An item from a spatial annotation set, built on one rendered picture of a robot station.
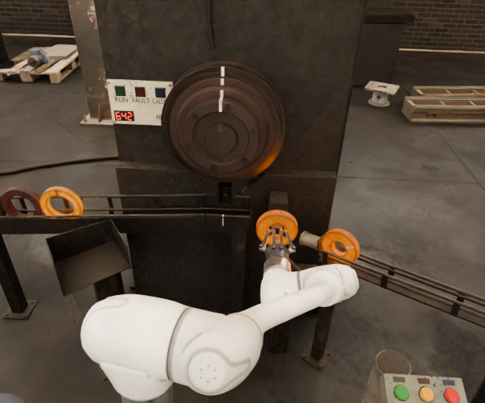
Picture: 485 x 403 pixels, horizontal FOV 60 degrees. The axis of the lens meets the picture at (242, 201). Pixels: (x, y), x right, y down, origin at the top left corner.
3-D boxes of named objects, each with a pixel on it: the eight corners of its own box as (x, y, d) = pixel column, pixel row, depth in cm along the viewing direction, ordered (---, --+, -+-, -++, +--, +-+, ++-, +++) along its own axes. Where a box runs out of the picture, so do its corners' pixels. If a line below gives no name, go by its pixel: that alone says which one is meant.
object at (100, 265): (80, 353, 203) (44, 238, 163) (132, 331, 215) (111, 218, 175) (91, 386, 189) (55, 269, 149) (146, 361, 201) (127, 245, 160)
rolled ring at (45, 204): (30, 203, 184) (33, 199, 186) (63, 230, 191) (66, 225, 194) (56, 182, 177) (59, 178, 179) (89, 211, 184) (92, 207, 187)
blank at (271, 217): (254, 209, 152) (253, 216, 150) (296, 207, 150) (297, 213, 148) (257, 241, 161) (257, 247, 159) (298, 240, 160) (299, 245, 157)
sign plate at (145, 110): (114, 121, 174) (107, 78, 164) (176, 124, 173) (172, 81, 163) (113, 123, 172) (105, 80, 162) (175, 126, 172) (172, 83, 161)
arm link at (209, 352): (268, 312, 80) (203, 298, 84) (247, 341, 63) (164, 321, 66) (260, 378, 81) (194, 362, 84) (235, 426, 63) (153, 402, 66)
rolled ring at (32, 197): (33, 189, 180) (37, 185, 183) (-6, 189, 181) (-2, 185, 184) (47, 223, 190) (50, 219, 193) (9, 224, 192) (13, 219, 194)
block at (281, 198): (266, 232, 196) (269, 189, 182) (283, 233, 195) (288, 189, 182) (266, 246, 187) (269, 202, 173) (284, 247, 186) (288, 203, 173)
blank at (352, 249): (334, 263, 173) (330, 267, 171) (319, 230, 171) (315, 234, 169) (367, 259, 162) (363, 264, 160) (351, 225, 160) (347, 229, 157)
